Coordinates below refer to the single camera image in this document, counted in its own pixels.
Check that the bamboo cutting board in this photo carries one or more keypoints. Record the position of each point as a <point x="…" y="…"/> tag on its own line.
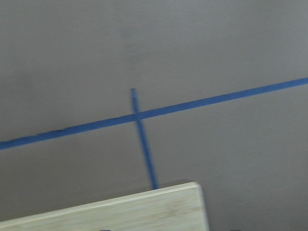
<point x="174" y="208"/>

